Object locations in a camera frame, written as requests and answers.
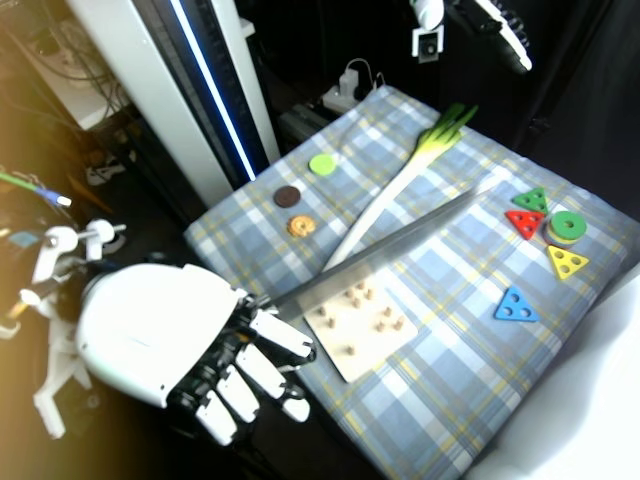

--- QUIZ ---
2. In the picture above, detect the swirl butter cookie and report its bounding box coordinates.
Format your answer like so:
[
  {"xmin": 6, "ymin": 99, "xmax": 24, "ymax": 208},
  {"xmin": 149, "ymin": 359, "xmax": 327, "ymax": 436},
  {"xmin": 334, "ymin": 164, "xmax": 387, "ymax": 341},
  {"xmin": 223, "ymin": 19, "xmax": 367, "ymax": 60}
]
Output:
[{"xmin": 286, "ymin": 215, "xmax": 317, "ymax": 239}]

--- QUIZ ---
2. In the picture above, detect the green cable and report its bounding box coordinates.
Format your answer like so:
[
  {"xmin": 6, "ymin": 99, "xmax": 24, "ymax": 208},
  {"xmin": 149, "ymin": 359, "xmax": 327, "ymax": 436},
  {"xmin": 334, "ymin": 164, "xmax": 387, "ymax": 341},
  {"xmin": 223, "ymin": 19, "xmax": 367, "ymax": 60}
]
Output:
[{"xmin": 0, "ymin": 171, "xmax": 74, "ymax": 209}]

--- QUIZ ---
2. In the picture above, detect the blue plaid tablecloth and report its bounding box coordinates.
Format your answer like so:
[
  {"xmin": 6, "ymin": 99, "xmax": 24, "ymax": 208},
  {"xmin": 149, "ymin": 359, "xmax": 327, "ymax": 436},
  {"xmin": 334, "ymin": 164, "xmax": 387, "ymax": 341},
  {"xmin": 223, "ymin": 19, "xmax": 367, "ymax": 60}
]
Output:
[{"xmin": 184, "ymin": 84, "xmax": 629, "ymax": 480}]

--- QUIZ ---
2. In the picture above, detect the blue triangle block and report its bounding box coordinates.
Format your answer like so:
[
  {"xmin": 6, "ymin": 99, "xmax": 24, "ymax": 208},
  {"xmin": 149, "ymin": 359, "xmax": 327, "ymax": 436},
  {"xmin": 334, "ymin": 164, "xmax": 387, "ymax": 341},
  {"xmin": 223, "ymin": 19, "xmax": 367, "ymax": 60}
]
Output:
[{"xmin": 493, "ymin": 286, "xmax": 541, "ymax": 324}]

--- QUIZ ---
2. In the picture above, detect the red triangle block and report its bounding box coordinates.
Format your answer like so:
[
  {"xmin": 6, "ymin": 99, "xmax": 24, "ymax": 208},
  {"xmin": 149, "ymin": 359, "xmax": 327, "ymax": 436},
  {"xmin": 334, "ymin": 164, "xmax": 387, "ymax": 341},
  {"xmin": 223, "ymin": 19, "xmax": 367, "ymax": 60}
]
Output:
[{"xmin": 504, "ymin": 209, "xmax": 546, "ymax": 242}]

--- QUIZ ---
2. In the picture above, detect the green sandwich cookie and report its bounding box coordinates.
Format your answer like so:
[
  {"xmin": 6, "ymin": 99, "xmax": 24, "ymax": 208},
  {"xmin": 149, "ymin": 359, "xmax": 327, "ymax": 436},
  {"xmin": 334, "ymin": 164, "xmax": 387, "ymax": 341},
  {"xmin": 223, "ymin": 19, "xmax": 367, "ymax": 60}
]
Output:
[{"xmin": 308, "ymin": 153, "xmax": 337, "ymax": 177}]

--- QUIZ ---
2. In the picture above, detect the brown sandwich cookie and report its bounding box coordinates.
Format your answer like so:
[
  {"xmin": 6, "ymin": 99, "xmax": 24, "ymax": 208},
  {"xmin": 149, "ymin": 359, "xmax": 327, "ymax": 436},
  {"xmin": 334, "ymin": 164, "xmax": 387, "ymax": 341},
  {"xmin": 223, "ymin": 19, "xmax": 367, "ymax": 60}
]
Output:
[{"xmin": 273, "ymin": 185, "xmax": 302, "ymax": 209}]

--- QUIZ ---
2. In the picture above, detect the white column with blue strip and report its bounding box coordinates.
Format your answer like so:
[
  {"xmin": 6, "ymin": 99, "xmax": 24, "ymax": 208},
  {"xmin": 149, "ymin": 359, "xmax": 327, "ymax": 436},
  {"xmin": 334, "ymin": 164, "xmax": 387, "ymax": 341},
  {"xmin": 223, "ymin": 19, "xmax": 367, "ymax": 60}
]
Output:
[{"xmin": 63, "ymin": 0, "xmax": 282, "ymax": 210}]

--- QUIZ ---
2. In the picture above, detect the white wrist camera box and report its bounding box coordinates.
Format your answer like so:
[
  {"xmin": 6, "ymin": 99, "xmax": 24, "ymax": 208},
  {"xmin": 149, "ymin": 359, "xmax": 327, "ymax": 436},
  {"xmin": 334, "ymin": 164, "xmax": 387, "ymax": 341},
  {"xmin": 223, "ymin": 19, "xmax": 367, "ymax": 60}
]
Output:
[{"xmin": 410, "ymin": 27, "xmax": 445, "ymax": 65}]

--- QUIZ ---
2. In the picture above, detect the white power strip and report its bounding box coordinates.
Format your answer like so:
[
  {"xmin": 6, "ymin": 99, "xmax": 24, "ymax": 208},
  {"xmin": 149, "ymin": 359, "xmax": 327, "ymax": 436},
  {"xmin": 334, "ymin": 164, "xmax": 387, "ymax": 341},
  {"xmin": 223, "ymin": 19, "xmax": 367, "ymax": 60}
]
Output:
[{"xmin": 321, "ymin": 83, "xmax": 362, "ymax": 115}]

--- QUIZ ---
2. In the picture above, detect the yellow triangle block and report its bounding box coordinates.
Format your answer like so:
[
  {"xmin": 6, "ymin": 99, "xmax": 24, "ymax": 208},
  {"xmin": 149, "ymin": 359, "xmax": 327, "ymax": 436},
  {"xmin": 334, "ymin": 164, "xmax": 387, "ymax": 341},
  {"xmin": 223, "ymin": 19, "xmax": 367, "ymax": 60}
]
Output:
[{"xmin": 546, "ymin": 244, "xmax": 590, "ymax": 281}]

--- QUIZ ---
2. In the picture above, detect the wooden peg base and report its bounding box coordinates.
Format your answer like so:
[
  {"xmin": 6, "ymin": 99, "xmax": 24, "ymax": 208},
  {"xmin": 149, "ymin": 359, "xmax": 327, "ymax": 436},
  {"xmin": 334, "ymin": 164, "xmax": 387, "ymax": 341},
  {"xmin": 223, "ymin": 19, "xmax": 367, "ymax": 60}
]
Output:
[{"xmin": 303, "ymin": 277, "xmax": 420, "ymax": 385}]

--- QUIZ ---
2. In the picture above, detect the green triangle block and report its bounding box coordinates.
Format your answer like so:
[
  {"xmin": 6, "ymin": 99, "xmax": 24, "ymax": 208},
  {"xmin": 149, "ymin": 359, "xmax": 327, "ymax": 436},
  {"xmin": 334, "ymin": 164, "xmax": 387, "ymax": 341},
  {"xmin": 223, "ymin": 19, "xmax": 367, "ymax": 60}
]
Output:
[{"xmin": 512, "ymin": 187, "xmax": 550, "ymax": 215}]

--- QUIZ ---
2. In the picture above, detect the green wooden ring block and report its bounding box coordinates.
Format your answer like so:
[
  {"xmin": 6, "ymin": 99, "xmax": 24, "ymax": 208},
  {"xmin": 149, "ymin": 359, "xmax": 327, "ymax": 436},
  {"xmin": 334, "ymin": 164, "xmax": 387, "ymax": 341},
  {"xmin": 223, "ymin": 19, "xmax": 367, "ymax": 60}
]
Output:
[{"xmin": 548, "ymin": 210, "xmax": 589, "ymax": 241}]

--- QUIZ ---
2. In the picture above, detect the yellow wooden ring block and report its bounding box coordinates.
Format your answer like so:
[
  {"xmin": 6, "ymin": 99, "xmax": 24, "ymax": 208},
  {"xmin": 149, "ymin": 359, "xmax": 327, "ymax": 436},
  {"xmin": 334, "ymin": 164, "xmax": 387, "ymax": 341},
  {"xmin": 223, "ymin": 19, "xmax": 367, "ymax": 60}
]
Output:
[{"xmin": 545, "ymin": 230, "xmax": 584, "ymax": 247}]

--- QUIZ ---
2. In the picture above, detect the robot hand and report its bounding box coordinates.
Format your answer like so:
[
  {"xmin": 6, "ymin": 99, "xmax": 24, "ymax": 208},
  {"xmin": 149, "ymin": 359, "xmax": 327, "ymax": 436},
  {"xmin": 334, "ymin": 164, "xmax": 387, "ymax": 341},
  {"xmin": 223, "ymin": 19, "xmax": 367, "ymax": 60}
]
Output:
[
  {"xmin": 407, "ymin": 0, "xmax": 534, "ymax": 74},
  {"xmin": 74, "ymin": 262, "xmax": 316, "ymax": 447}
]

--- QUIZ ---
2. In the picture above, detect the long toy leek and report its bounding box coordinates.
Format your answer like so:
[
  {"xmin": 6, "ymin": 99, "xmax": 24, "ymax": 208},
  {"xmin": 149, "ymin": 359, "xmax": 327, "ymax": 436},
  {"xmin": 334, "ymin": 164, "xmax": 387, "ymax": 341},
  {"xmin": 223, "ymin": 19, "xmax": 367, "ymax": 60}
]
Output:
[{"xmin": 322, "ymin": 103, "xmax": 480, "ymax": 271}]

